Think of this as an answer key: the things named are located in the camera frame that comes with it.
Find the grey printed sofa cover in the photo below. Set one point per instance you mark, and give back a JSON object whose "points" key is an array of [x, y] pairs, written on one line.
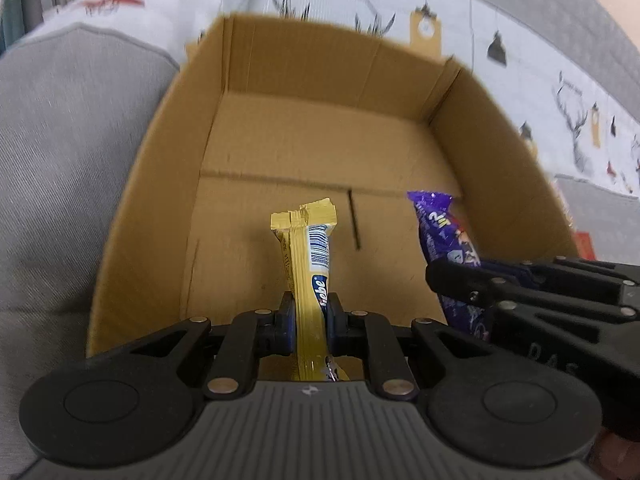
{"points": [[77, 97]]}

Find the purple snack packet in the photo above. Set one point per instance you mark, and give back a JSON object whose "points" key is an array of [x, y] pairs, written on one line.
{"points": [[442, 237]]}

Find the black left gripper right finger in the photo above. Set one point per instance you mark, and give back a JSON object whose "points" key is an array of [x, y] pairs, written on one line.
{"points": [[378, 344]]}

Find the brown cardboard box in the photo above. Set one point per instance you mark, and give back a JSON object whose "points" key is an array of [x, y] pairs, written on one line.
{"points": [[271, 114]]}

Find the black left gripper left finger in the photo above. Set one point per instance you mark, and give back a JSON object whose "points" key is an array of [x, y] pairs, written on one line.
{"points": [[240, 346]]}

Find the person's right hand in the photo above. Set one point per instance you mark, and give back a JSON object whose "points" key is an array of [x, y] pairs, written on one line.
{"points": [[613, 457]]}

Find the red snack packet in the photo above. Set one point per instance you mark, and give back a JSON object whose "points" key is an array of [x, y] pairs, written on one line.
{"points": [[584, 245]]}

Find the gold snack bar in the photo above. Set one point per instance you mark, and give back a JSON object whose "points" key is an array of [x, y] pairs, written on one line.
{"points": [[304, 236]]}

